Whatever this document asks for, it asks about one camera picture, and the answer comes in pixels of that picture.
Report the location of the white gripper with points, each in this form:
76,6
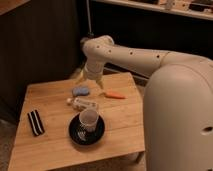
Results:
92,72

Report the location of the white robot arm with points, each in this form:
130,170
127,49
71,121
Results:
177,101

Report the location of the blue sponge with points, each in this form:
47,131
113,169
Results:
81,91

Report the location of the orange carrot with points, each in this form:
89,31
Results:
114,95

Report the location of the vertical metal pipe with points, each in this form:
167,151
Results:
90,32

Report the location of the silver fork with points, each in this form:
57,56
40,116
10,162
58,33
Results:
81,135

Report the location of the black round plate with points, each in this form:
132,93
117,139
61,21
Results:
91,137

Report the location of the black white striped block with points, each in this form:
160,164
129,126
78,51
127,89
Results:
36,123

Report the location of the wooden shelf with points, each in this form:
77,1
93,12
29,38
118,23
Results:
185,8

